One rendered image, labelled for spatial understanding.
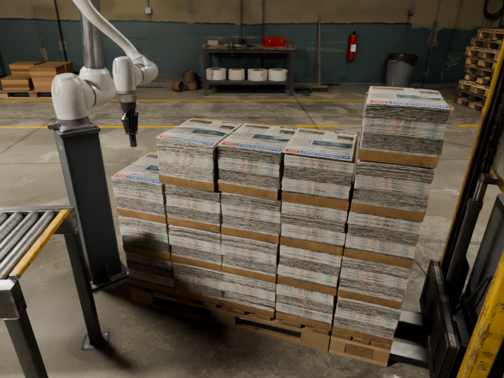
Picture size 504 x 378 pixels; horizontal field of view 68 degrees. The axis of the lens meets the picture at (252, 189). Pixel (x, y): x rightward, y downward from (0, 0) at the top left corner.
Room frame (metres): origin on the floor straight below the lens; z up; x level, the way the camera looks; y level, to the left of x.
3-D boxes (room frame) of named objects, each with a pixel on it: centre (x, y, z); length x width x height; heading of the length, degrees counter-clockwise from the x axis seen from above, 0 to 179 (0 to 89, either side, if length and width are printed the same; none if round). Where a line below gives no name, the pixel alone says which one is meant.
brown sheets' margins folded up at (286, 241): (1.72, 0.09, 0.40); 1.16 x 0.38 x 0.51; 73
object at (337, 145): (1.59, -0.31, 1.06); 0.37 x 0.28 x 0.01; 164
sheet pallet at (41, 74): (7.36, 4.09, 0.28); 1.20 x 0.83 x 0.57; 94
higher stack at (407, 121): (1.51, -0.60, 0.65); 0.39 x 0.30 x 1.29; 163
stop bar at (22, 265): (1.17, 0.77, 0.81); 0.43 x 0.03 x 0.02; 4
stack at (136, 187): (1.72, 0.10, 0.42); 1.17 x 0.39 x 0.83; 73
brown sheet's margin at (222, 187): (1.68, -0.03, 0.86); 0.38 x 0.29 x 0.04; 162
